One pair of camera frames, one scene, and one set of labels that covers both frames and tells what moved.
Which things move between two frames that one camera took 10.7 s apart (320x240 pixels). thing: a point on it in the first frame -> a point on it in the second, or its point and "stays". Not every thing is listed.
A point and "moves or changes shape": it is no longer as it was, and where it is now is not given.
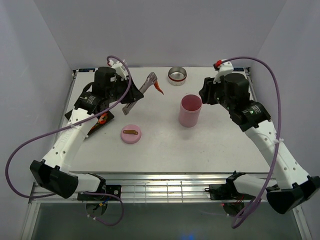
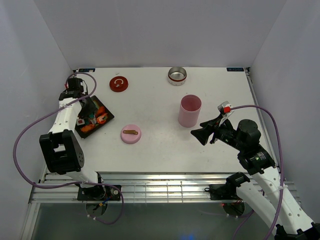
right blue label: x=238 y=69 stays
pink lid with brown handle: x=131 y=133 stays
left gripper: x=133 y=94 -> x=92 y=108
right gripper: x=205 y=92 -> x=202 y=134
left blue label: x=88 y=70 stays
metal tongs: x=151 y=79 moves or changes shape
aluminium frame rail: x=150 y=187 stays
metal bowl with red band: x=177 y=76 stays
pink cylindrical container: x=190 y=106 stays
